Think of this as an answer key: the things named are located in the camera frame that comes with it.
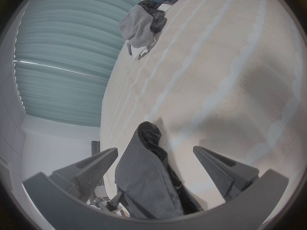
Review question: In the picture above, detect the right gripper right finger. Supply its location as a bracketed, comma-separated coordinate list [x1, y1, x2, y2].
[193, 146, 259, 199]

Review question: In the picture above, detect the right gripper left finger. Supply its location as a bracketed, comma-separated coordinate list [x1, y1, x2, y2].
[49, 148, 118, 198]

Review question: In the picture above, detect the black T-shirt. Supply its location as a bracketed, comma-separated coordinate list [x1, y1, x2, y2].
[114, 121, 204, 219]

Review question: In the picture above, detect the bed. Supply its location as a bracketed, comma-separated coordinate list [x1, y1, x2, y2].
[99, 0, 305, 219]

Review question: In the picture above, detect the white ceiling vent grille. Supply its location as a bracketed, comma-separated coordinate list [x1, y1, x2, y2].
[0, 157, 13, 192]

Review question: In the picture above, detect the blue-green curtain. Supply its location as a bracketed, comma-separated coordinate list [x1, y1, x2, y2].
[13, 61, 109, 128]
[14, 0, 144, 82]

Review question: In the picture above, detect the white garment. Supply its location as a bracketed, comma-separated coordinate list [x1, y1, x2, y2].
[131, 46, 150, 60]

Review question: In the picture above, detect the grey garment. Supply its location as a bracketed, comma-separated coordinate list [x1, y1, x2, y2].
[119, 4, 156, 48]

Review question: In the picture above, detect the black shiny garment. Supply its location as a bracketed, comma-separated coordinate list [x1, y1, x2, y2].
[138, 0, 179, 34]

